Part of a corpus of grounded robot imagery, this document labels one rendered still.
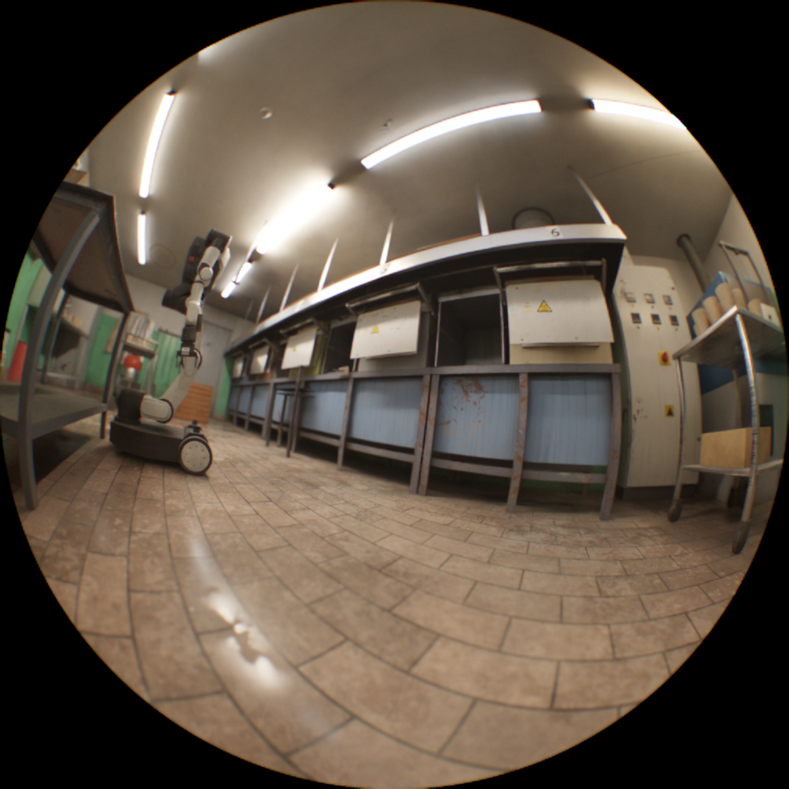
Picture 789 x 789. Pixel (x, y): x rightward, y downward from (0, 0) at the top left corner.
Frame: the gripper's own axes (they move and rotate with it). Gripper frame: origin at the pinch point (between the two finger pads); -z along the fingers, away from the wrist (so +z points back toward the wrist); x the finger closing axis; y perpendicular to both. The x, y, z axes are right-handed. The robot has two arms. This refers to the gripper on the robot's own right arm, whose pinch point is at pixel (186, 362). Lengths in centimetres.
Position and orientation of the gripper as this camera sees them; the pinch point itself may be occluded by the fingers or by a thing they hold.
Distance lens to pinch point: 140.3
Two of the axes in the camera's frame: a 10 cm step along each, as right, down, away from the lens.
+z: 0.0, -10.0, 0.0
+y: -7.7, 0.0, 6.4
